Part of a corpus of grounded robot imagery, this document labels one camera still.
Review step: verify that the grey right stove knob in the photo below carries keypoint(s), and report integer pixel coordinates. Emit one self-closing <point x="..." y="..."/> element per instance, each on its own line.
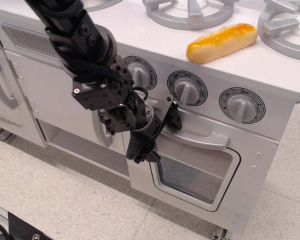
<point x="242" y="105"/>

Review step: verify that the grey stove knob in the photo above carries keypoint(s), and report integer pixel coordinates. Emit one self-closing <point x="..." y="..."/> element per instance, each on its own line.
<point x="242" y="105"/>
<point x="143" y="74"/>
<point x="187" y="88"/>

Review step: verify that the grey oven door handle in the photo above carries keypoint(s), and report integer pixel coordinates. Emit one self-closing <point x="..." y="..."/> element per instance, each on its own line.
<point x="197" y="132"/>

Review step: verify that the silver toy sink basin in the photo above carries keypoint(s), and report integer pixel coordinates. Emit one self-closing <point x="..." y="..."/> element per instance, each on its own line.
<point x="96" y="5"/>

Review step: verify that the grey middle stove knob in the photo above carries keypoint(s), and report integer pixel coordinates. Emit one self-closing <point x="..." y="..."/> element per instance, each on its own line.
<point x="187" y="88"/>

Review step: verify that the grey left burner grate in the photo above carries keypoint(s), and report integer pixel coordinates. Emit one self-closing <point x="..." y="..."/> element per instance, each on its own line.
<point x="195" y="19"/>

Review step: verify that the grey burner grate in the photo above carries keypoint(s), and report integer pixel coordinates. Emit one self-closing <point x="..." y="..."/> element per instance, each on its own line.
<point x="279" y="26"/>
<point x="195" y="19"/>

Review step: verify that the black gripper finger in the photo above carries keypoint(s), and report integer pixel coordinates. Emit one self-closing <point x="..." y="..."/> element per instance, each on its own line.
<point x="174" y="117"/>
<point x="152" y="157"/>

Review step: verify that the white toy kitchen cabinet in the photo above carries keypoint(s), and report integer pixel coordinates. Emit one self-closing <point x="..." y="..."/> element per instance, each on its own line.
<point x="74" y="189"/>

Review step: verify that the white cupboard door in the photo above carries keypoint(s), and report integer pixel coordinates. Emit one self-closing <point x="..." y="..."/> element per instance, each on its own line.
<point x="49" y="90"/>

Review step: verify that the grey vent grille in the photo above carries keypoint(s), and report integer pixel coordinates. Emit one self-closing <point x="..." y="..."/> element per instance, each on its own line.
<point x="30" y="41"/>

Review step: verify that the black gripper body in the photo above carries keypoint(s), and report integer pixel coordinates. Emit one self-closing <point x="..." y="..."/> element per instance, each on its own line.
<point x="143" y="141"/>

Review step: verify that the white toy oven door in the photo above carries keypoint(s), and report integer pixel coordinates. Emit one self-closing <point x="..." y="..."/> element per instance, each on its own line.
<point x="219" y="186"/>

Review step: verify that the grey left stove knob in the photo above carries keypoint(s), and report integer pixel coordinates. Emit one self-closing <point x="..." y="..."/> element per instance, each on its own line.
<point x="143" y="74"/>

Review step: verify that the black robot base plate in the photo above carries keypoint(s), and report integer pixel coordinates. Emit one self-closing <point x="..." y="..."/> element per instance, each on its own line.
<point x="22" y="230"/>

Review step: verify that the grey right burner grate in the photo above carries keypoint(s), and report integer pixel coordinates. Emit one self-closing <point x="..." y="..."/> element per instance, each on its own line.
<point x="279" y="26"/>

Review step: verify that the grey cupboard door handle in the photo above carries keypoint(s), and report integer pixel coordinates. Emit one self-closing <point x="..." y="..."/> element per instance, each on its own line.
<point x="104" y="138"/>

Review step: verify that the yellow toy bread loaf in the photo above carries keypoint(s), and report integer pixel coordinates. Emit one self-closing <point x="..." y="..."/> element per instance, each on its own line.
<point x="223" y="42"/>

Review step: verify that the aluminium frame rail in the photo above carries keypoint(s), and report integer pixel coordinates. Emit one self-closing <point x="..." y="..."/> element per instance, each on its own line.
<point x="6" y="136"/>

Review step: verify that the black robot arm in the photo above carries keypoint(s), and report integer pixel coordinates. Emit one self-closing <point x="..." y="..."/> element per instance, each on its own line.
<point x="101" y="80"/>

